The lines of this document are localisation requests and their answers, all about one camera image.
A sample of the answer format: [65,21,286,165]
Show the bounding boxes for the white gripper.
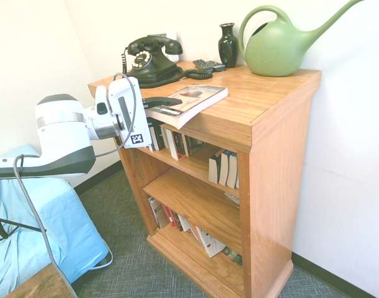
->
[107,76,182,150]

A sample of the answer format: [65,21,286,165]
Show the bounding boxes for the white pink paperback book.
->
[145,83,229,130]

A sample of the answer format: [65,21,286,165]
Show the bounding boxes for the black spine book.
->
[148,121,167,152]

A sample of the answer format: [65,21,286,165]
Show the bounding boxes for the black rotary telephone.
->
[120,46,213,83]
[126,35,184,89]

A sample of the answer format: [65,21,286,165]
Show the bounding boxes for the white thick paperback book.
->
[162,124,181,161]

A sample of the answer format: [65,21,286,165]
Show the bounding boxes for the dark cover paperback book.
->
[173,131,190,158]

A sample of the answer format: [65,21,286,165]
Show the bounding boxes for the dark photo cover book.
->
[184,135,206,156]

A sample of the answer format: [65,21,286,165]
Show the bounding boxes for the black remote control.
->
[192,58,215,72]
[207,60,227,73]

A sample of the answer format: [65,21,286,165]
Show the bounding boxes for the black glossy vase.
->
[218,22,239,69]

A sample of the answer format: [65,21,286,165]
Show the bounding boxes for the cream pages paperback book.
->
[208,149,225,184]

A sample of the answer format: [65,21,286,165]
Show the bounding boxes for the blue spine paperback book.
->
[219,150,233,187]
[228,151,240,189]

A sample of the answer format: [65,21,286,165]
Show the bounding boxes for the tan cover large book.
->
[147,196,171,230]

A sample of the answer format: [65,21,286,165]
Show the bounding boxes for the green plastic watering can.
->
[238,0,367,78]

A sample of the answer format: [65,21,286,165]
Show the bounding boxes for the dark red spine book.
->
[170,210,184,232]

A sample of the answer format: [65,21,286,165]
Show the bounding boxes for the white slim book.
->
[177,214,191,233]

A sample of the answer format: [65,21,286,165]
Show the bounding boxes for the wooden bookshelf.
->
[87,60,323,298]

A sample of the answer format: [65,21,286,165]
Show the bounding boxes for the white book red print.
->
[195,225,226,259]

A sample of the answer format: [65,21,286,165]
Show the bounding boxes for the light blue cloth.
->
[0,143,113,298]

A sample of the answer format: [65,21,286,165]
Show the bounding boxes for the dark green cover book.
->
[221,246,244,268]

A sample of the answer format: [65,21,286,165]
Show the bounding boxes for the black tripod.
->
[0,215,48,246]

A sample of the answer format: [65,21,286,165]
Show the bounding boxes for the brown wooden table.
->
[4,262,79,298]

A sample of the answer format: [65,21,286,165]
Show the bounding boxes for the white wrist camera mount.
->
[94,84,110,116]

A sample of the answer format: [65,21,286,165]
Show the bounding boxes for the white cord loop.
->
[89,246,114,270]

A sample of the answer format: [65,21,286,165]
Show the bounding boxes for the gray robot cable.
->
[13,73,138,298]

